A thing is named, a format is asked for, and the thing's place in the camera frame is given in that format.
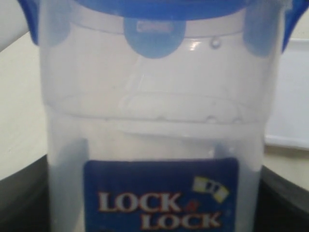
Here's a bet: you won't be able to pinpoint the white plastic tray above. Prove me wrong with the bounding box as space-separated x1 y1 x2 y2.
266 39 309 149

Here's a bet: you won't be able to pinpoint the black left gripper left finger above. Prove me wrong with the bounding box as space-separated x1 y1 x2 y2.
0 155 50 232

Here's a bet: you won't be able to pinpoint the clear plastic container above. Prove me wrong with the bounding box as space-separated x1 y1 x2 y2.
37 0 292 232

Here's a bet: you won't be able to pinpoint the blue container lid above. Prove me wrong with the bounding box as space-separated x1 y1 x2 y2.
17 0 309 51

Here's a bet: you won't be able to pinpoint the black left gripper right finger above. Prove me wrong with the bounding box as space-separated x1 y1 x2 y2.
255 166 309 232

